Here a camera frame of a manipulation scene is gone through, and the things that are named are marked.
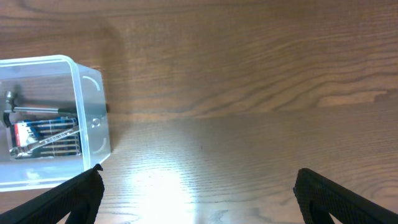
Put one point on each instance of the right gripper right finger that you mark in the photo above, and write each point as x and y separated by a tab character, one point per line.
320	200

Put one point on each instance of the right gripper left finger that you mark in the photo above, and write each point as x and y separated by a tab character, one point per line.
78	199

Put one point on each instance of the silver combination wrench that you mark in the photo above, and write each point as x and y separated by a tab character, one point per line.
28	150

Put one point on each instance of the clear plastic container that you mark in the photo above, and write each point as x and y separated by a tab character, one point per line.
51	78

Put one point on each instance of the precision screwdriver set case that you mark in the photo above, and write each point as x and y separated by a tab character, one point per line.
27	132

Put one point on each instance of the small claw hammer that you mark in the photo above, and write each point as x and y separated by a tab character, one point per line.
96	113

